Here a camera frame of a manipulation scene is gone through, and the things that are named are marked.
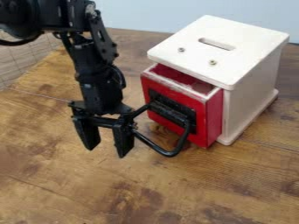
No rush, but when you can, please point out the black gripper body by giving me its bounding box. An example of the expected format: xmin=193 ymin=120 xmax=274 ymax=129
xmin=69 ymin=84 xmax=132 ymax=131

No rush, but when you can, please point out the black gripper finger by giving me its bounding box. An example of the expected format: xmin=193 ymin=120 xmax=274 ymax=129
xmin=112 ymin=123 xmax=134 ymax=158
xmin=72 ymin=116 xmax=100 ymax=151

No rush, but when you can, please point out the black drawer handle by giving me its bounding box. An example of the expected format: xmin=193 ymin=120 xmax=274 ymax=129
xmin=130 ymin=89 xmax=196 ymax=158

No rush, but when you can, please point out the red drawer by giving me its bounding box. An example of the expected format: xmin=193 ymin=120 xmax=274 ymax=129
xmin=140 ymin=64 xmax=222 ymax=148

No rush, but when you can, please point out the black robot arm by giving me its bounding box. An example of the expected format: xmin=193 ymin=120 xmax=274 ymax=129
xmin=0 ymin=0 xmax=134 ymax=157

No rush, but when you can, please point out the white wooden drawer box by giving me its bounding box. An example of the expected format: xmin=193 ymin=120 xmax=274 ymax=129
xmin=146 ymin=15 xmax=289 ymax=145

